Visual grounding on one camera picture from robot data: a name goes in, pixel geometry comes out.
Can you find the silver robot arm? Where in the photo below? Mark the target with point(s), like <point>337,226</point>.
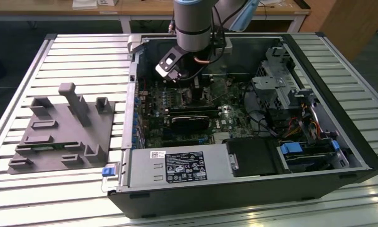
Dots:
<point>192,23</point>

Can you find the CPU socket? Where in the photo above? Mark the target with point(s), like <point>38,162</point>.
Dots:
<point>186,97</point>

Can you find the black RAM slot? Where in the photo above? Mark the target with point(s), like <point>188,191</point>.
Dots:
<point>192,114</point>
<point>183,109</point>

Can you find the black graphics card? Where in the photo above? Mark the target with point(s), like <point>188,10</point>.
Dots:
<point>190,121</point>

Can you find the green motherboard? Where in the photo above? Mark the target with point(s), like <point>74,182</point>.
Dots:
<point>236,125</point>

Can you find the small silver heat sink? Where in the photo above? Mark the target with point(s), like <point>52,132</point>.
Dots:
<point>223,137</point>

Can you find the white barcode sticker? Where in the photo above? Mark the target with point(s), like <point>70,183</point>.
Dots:
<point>158,155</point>

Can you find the white box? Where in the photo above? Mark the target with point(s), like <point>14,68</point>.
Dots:
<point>86,4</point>
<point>107,2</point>

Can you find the black drive shroud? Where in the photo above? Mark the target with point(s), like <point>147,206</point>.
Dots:
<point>255,156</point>

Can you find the black PSU label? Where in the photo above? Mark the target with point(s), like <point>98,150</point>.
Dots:
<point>186,168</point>

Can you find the silver power supply unit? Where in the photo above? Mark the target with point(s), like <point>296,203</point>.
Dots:
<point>146,165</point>

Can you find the hard disk in blue carrier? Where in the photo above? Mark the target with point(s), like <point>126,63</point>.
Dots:
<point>291,149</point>

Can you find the grey parts rack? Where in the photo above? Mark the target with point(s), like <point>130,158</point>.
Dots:
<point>66,132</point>

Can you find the blue case latch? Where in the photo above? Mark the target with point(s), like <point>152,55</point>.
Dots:
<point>108,171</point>

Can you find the wooden cabinet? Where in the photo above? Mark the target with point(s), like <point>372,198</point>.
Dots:
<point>349,23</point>

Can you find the wooden desk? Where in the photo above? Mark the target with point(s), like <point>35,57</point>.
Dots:
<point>51,10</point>

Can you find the blue plastic clip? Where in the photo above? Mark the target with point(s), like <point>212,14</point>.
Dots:
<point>336,145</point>

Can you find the black PC case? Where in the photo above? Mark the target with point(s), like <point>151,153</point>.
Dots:
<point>208,201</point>

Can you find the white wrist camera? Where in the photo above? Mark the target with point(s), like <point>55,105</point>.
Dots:
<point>170,62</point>

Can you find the grey plastic bracket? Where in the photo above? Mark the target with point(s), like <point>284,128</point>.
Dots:
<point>303,93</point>

